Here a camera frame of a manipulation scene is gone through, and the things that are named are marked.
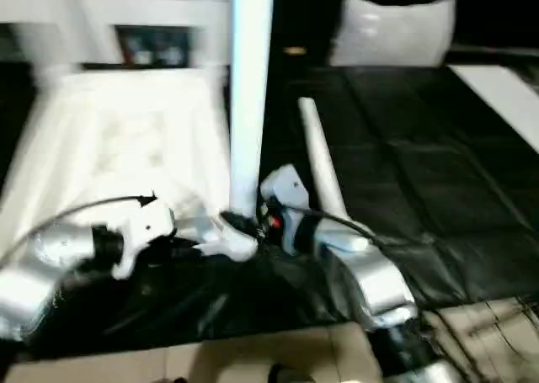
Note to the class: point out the white plastic table top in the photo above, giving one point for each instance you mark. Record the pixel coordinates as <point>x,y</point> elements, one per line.
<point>118,139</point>

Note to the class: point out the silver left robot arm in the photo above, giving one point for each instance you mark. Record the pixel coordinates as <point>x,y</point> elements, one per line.
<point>42,273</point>

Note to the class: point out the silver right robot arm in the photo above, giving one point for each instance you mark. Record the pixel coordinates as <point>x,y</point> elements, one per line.
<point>370,273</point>

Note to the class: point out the black work mat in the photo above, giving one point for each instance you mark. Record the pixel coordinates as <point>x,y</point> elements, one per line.
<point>421,181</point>

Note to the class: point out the small yellow label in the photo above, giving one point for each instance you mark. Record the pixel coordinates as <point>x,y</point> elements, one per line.
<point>295,51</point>

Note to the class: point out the white glass-door cabinet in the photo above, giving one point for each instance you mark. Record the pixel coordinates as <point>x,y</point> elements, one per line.
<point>109,21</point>

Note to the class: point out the white flat board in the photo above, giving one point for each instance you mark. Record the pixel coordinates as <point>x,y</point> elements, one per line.
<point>505,97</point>

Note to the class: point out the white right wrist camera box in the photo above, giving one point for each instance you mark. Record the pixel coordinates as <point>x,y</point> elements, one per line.
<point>285,189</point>

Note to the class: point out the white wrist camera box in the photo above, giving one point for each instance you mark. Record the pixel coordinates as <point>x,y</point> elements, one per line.
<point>143,227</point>
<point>285,189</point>

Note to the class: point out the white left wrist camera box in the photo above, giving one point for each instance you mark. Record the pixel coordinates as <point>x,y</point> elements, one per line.
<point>143,227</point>

